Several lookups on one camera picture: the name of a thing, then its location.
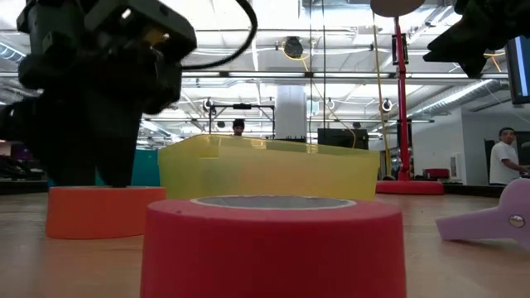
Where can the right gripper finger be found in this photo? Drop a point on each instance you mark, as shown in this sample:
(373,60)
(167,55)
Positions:
(463,47)

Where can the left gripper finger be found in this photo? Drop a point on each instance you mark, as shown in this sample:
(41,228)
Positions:
(72,163)
(122,161)

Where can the blue plastic bin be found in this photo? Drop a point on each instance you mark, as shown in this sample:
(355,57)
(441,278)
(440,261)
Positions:
(147,167)

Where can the orange tape roll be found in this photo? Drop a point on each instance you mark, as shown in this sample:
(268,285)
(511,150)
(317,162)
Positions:
(103,213)

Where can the yellow translucent plastic bin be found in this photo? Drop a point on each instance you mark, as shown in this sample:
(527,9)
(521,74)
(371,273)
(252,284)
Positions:
(269,169)

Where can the red tape roll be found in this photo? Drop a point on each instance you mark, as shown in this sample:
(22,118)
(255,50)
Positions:
(269,248)

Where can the lilac staple remover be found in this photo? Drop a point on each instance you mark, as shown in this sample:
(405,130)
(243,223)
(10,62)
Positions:
(488,225)

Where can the small ceiling reel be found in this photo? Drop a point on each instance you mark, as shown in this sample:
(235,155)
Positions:
(207,104)
(386,105)

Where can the person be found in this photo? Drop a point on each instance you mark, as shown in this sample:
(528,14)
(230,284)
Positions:
(238,127)
(503,161)

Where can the red box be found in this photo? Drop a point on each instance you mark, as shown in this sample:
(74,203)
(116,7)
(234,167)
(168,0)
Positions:
(435,174)

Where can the black background monitor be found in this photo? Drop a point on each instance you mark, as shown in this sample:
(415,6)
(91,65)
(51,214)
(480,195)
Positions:
(341,138)

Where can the white building column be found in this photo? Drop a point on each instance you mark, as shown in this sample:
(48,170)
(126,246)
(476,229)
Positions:
(290,111)

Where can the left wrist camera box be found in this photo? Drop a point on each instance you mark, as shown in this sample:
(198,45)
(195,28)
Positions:
(124,20)

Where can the black metal frame rig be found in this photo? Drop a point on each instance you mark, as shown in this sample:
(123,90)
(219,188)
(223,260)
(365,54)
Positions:
(242,106)

